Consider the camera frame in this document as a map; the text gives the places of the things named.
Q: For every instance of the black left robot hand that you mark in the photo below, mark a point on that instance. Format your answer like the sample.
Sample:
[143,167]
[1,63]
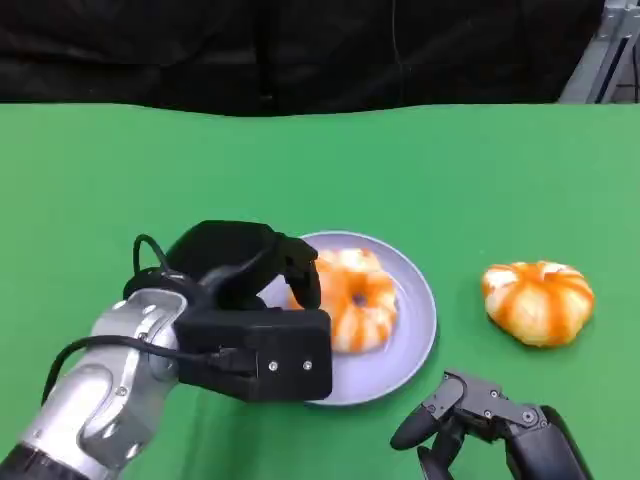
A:
[225,250]

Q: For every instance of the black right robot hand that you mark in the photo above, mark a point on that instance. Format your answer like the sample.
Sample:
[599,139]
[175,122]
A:
[535,445]

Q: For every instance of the green table cloth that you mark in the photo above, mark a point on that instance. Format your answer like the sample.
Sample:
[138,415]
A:
[320,165]

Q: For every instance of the black backdrop curtain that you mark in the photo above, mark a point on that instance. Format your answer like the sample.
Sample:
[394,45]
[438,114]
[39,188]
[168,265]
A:
[200,50]

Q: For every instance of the lilac plate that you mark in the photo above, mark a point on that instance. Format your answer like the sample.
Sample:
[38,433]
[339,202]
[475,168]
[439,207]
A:
[410,310]

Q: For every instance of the orange and white bread roll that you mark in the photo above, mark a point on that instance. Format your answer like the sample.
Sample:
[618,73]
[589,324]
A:
[537,305]
[360,300]

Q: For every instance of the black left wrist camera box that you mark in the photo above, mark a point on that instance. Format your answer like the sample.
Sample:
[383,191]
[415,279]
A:
[280,360]

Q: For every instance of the grey metal frame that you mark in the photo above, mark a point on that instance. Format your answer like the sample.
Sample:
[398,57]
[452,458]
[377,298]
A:
[600,55]

